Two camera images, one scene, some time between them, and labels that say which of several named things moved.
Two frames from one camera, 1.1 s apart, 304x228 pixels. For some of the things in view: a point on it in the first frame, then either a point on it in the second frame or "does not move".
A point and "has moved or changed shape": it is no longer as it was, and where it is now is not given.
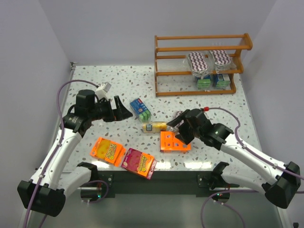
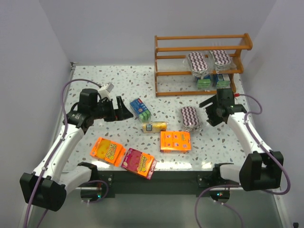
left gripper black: x=113 y=110 does not move
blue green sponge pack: x=221 y=81 does not move
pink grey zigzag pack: x=198 y=63 does not move
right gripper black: x=187 y=126 -> x=211 y=113
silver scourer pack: x=175 y=128 has moved or changed shape
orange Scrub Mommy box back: x=168 y=142 does not move
